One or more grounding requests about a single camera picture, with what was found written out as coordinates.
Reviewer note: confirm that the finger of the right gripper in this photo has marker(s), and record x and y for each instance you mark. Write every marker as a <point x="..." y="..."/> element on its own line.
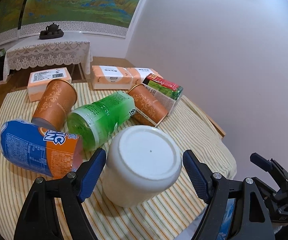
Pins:
<point x="261" y="162"/>

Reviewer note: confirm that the orange paper cup right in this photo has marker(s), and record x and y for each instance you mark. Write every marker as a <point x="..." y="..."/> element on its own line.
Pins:
<point x="149" y="111"/>

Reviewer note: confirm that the lace covered side table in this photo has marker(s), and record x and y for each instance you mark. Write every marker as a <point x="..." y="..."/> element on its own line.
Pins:
<point x="31" y="52"/>

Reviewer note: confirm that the blue plastic bag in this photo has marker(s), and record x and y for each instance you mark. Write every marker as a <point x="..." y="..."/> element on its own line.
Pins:
<point x="227" y="219"/>

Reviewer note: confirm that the blue orange soda bottle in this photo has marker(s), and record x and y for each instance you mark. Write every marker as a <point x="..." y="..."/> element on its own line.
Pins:
<point x="40" y="150"/>

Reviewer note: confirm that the orange tissue pack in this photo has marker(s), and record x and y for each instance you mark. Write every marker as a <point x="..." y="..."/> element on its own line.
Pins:
<point x="110" y="78"/>
<point x="139" y="74"/>
<point x="38" y="81"/>

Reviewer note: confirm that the white ceramic cup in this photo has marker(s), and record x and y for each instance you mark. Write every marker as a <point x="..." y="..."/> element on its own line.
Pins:
<point x="142" y="162"/>

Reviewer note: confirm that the orange paper cup left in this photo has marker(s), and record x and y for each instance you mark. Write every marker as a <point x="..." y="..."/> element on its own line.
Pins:
<point x="55" y="105"/>

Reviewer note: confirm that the orange tissue pack right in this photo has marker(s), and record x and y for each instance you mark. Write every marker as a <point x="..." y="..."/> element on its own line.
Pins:
<point x="110" y="78"/>

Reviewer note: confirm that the black tea set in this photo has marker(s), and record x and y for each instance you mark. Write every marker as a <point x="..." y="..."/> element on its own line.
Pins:
<point x="51" y="31"/>

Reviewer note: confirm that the red green instant noodle cup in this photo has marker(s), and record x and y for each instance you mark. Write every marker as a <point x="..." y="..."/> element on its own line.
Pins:
<point x="166" y="92"/>

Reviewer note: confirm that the orange tissue pack left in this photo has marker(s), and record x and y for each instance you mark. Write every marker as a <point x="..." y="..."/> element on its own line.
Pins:
<point x="38" y="81"/>

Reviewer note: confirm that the orange tissue pack far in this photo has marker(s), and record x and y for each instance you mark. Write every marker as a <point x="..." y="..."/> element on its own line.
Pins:
<point x="139" y="74"/>

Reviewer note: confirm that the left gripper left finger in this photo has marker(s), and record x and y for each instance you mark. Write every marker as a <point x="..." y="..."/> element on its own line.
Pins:
<point x="38" y="217"/>

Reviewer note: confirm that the landscape painting right panel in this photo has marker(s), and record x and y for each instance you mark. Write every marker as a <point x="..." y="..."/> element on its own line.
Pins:
<point x="104" y="17"/>

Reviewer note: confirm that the striped yellow tablecloth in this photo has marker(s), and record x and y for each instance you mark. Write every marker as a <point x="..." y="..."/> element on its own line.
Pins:
<point x="164" y="216"/>

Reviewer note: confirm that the orange paper cup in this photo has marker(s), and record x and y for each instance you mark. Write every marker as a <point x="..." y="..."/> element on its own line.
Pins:
<point x="55" y="105"/>
<point x="149" y="111"/>

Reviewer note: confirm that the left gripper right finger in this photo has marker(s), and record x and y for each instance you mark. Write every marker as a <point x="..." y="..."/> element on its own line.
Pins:
<point x="250" y="217"/>

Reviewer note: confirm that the green plastic bottle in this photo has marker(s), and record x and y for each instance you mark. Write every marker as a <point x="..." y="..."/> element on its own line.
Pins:
<point x="95" y="122"/>

